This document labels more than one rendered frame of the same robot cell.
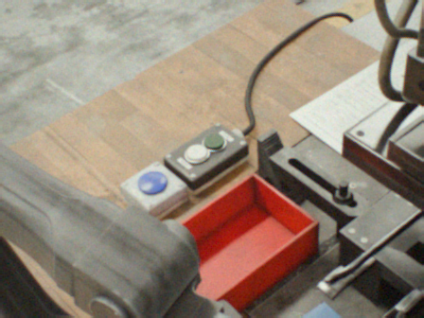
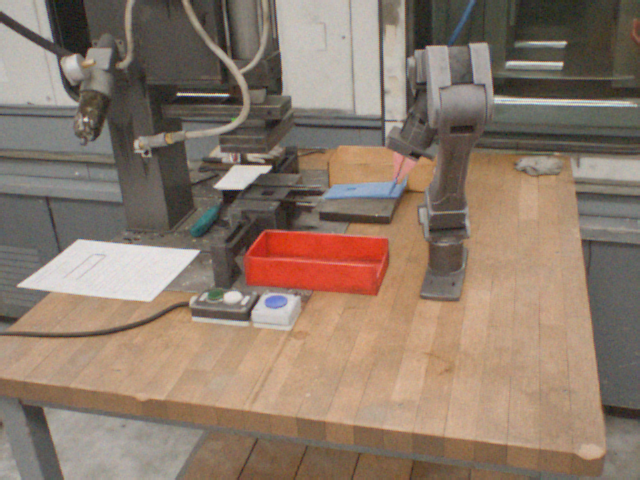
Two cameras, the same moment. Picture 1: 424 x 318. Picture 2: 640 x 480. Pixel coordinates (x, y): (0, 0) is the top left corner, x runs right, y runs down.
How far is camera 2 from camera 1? 1.66 m
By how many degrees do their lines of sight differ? 94
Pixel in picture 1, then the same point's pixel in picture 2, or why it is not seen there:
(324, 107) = (131, 293)
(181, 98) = (157, 355)
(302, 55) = (65, 324)
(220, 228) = (281, 284)
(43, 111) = not seen: outside the picture
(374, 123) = (252, 134)
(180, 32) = not seen: outside the picture
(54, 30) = not seen: outside the picture
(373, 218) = (256, 206)
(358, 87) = (100, 289)
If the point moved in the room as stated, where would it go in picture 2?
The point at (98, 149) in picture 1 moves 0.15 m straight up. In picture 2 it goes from (249, 365) to (238, 281)
